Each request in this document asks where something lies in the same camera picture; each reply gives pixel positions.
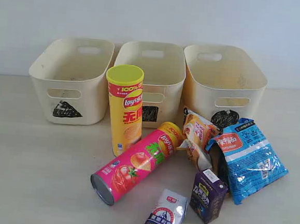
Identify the yellow Lays chips can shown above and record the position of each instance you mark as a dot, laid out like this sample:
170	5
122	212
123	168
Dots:
125	85

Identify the orange noodle packet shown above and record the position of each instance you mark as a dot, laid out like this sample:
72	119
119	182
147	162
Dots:
197	132

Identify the pink Lays chips can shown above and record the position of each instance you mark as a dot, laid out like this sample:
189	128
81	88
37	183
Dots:
119	176

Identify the blue noodle packet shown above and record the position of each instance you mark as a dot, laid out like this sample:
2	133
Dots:
244	159

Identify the cream bin with square mark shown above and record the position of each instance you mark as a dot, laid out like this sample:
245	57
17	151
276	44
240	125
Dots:
164	68

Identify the cream bin with circle mark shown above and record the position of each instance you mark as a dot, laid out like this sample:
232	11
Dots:
223	83

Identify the cream bin with triangle mark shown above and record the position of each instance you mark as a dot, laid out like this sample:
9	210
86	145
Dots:
69	78

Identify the purple drink carton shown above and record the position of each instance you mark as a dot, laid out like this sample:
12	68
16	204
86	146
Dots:
208	194

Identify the white blue milk pouch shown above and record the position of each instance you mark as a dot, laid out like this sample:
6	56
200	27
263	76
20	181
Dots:
169	209

